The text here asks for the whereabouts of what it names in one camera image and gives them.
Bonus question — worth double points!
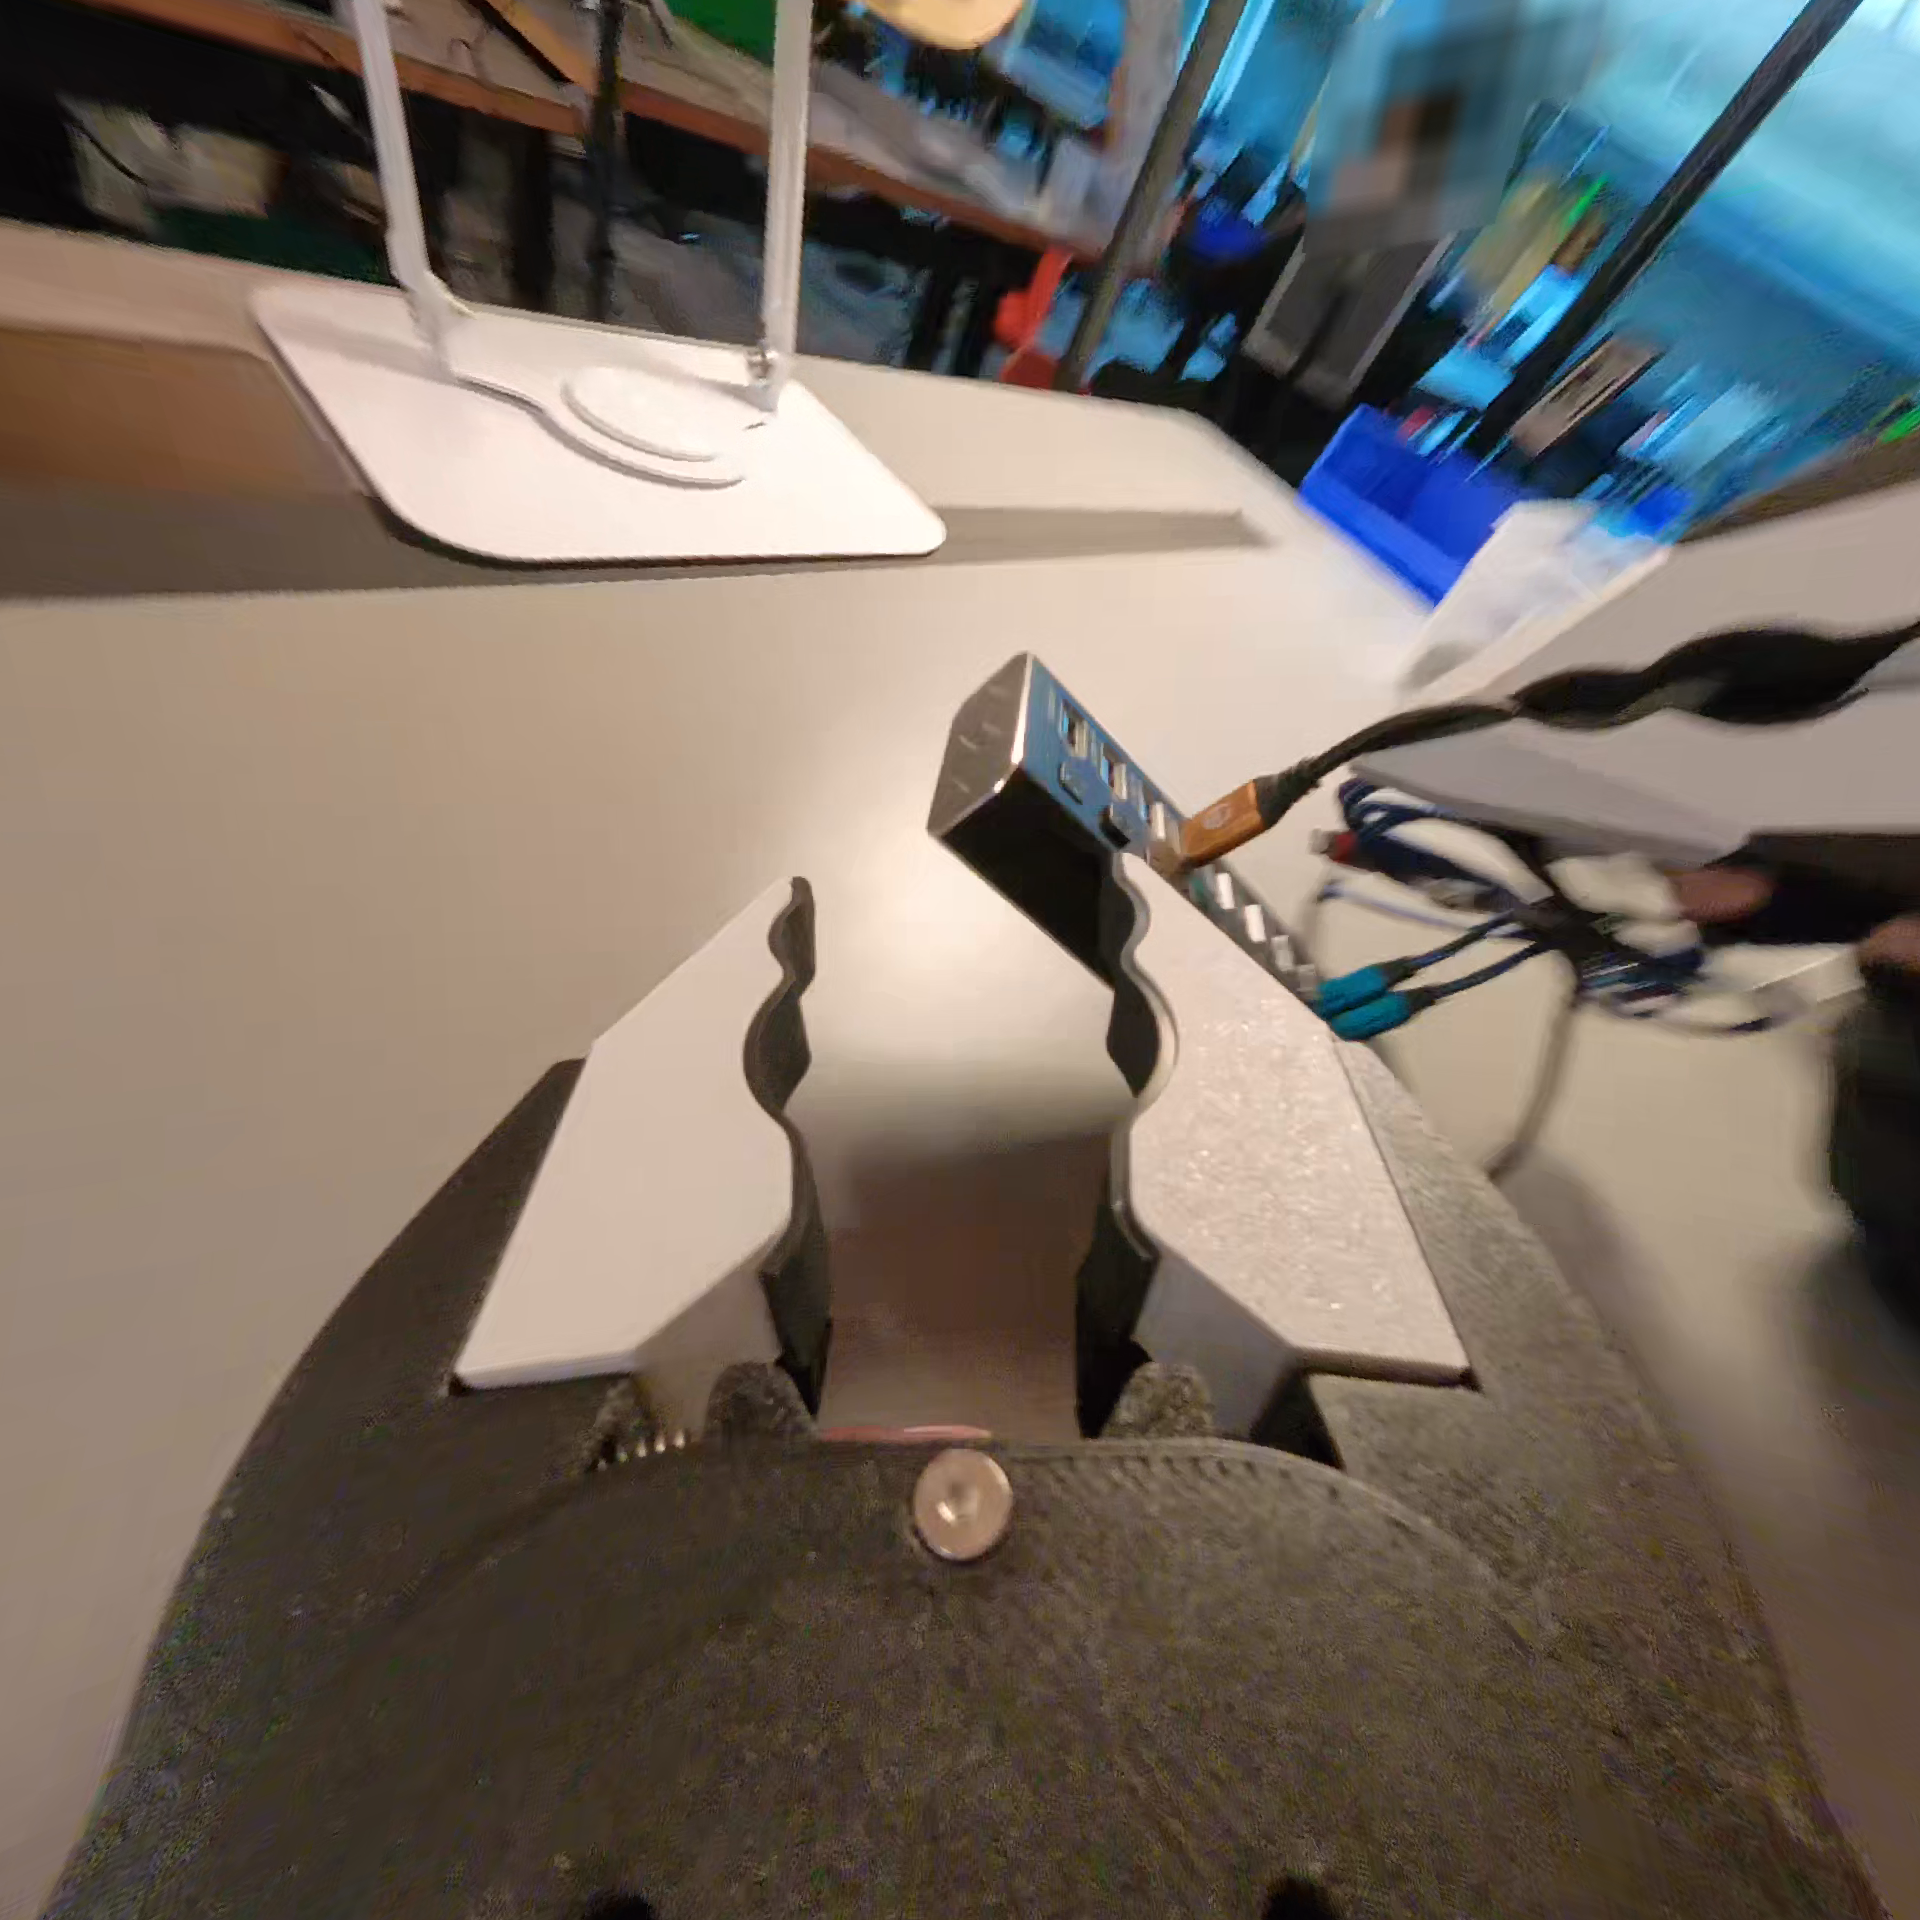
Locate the document stand with instruction sheet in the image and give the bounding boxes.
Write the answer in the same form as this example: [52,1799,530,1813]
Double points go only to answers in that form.
[247,0,1028,570]

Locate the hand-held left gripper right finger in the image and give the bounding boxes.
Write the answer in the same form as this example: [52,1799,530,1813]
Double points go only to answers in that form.
[1077,856,1475,1441]

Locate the black long USB hub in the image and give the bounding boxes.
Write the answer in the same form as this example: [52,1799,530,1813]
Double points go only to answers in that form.
[928,652,1320,1008]

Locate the grey metal pole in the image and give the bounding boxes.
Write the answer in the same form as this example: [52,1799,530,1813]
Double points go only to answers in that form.
[1055,0,1254,395]

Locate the wooden table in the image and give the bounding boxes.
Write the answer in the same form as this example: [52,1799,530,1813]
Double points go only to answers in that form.
[88,0,1112,257]

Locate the person's right hand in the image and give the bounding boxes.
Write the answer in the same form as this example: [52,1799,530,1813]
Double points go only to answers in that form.
[1670,872,1920,976]

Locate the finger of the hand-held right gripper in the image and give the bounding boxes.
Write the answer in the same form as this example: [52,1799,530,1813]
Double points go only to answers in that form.
[1511,479,1920,704]
[1346,656,1920,868]

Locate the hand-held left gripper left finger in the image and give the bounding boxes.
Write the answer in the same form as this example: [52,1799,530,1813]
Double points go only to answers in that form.
[455,877,834,1416]

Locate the black pole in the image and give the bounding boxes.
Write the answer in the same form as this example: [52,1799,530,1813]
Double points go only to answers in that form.
[1476,0,1870,466]

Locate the clear plastic bin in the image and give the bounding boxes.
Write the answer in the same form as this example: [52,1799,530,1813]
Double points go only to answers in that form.
[1400,503,1674,692]

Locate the orange traffic cone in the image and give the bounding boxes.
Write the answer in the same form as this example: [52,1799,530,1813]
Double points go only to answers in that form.
[991,248,1080,389]

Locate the cyan plug blue braided cable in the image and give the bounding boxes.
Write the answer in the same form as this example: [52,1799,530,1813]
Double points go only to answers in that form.
[1311,901,1594,1021]
[1334,914,1607,1047]

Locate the bundle of braided USB cables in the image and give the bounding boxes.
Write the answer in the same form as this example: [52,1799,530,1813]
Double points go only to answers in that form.
[1311,779,1802,1173]

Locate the person's right forearm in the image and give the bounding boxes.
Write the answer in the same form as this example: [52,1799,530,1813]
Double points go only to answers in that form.
[1822,976,1920,1329]

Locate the blue plastic bin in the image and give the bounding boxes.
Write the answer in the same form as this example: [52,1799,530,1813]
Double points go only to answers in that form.
[1296,404,1517,602]

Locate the copper plug black cable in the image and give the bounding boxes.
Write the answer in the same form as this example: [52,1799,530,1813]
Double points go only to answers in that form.
[1148,697,1531,881]

